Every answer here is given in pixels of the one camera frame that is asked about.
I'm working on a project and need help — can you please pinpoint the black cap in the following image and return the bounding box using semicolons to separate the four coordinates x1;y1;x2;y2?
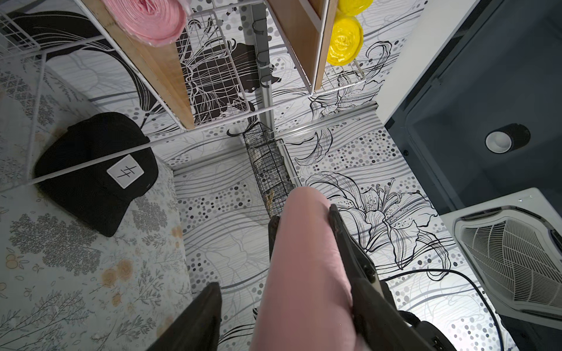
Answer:
34;112;159;237

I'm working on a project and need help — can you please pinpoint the black ceiling spotlight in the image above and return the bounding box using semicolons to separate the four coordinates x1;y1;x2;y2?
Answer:
484;124;531;154

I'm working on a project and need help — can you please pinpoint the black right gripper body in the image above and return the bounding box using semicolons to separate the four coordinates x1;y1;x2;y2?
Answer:
351;279;455;350

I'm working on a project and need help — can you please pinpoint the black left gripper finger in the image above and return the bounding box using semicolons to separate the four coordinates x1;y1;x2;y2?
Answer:
148;282;222;351

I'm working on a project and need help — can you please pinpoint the white wire wooden shelf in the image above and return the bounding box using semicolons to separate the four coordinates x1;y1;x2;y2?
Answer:
0;0;378;194

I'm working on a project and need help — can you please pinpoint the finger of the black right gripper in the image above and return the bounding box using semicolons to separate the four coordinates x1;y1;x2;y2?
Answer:
328;204;378;307
268;216;280;258

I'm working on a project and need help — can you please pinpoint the white ceiling air conditioner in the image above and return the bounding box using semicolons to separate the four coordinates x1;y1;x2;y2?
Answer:
441;188;561;329

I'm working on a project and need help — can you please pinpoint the pink trash bag roll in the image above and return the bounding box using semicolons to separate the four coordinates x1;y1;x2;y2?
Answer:
250;187;363;350
102;0;187;48

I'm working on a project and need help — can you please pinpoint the yellow trash bag roll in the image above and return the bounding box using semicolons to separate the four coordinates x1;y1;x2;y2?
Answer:
337;0;373;16
326;12;364;66

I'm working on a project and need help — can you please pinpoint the black wire wall basket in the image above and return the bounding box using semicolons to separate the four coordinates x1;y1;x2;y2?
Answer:
242;121;295;217

